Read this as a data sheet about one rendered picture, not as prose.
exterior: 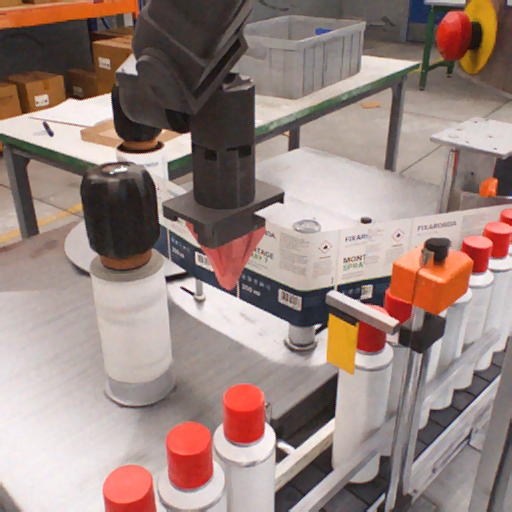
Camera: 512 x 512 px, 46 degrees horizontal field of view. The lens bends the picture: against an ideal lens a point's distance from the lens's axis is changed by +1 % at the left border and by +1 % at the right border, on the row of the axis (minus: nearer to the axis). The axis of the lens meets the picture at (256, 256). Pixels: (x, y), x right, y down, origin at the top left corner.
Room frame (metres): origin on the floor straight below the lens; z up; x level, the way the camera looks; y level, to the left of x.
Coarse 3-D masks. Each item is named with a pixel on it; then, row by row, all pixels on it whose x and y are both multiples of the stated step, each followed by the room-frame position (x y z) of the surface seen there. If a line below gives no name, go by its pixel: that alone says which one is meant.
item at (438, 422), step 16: (496, 368) 0.64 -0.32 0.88; (480, 384) 0.61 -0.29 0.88; (464, 400) 0.58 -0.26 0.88; (432, 416) 0.55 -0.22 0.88; (448, 416) 0.55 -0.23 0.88; (432, 432) 0.53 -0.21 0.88; (416, 448) 0.50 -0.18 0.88; (320, 464) 0.48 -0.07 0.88; (384, 464) 0.48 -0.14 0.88; (304, 480) 0.45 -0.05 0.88; (320, 480) 0.45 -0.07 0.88; (384, 480) 0.46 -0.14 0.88; (288, 496) 0.43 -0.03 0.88; (304, 496) 0.44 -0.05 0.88; (336, 496) 0.43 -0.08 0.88; (352, 496) 0.43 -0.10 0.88; (368, 496) 0.43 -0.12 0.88
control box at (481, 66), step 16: (480, 0) 0.53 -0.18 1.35; (496, 0) 0.50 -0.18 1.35; (480, 16) 0.52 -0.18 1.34; (496, 16) 0.50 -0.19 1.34; (496, 32) 0.50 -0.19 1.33; (480, 48) 0.51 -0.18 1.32; (496, 48) 0.49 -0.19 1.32; (464, 64) 0.53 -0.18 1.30; (480, 64) 0.51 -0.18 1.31; (496, 64) 0.49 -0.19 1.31; (480, 80) 0.51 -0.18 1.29; (496, 80) 0.48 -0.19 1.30
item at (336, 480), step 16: (496, 336) 0.61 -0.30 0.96; (464, 352) 0.57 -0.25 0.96; (480, 352) 0.58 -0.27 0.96; (448, 368) 0.54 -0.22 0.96; (464, 368) 0.55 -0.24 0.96; (432, 384) 0.52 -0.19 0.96; (448, 384) 0.52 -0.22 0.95; (432, 400) 0.50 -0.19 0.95; (384, 432) 0.44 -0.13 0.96; (368, 448) 0.42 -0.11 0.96; (352, 464) 0.40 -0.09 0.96; (336, 480) 0.38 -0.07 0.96; (320, 496) 0.37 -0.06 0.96
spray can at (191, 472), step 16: (176, 432) 0.32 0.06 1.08; (192, 432) 0.32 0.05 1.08; (208, 432) 0.32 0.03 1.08; (176, 448) 0.31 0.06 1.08; (192, 448) 0.31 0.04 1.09; (208, 448) 0.31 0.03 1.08; (176, 464) 0.30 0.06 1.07; (192, 464) 0.30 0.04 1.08; (208, 464) 0.31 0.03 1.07; (160, 480) 0.31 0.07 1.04; (176, 480) 0.30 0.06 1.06; (192, 480) 0.30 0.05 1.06; (208, 480) 0.31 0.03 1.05; (224, 480) 0.32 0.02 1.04; (160, 496) 0.30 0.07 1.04; (176, 496) 0.30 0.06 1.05; (192, 496) 0.30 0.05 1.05; (208, 496) 0.30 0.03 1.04; (224, 496) 0.31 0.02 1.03
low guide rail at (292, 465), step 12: (324, 432) 0.49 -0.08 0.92; (312, 444) 0.47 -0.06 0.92; (324, 444) 0.48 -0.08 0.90; (288, 456) 0.46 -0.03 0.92; (300, 456) 0.46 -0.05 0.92; (312, 456) 0.47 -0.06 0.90; (276, 468) 0.44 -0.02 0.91; (288, 468) 0.44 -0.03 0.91; (300, 468) 0.45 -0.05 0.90; (276, 480) 0.43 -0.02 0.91; (288, 480) 0.44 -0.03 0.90
